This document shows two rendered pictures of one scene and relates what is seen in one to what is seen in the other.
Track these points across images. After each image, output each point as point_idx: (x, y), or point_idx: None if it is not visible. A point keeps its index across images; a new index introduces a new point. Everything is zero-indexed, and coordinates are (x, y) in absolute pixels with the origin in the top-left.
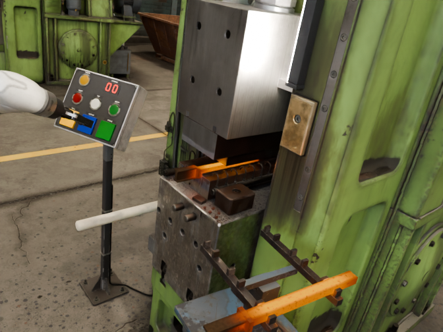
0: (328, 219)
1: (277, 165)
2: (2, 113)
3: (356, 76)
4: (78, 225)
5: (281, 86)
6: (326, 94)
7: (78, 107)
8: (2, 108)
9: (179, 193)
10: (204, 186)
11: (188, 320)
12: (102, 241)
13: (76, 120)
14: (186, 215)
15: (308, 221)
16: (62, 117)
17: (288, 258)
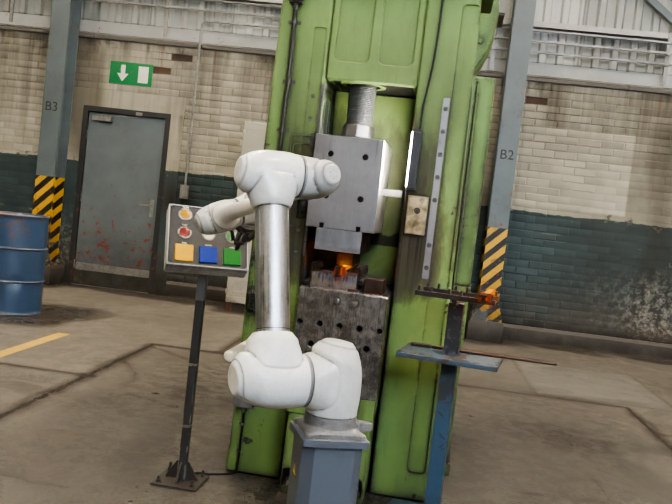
0: (452, 274)
1: (401, 250)
2: (242, 224)
3: (452, 176)
4: (232, 353)
5: (386, 194)
6: (434, 190)
7: (190, 240)
8: (253, 217)
9: (332, 291)
10: (349, 281)
11: (413, 353)
12: (188, 408)
13: (246, 238)
14: (354, 301)
15: (435, 283)
16: (248, 233)
17: (454, 293)
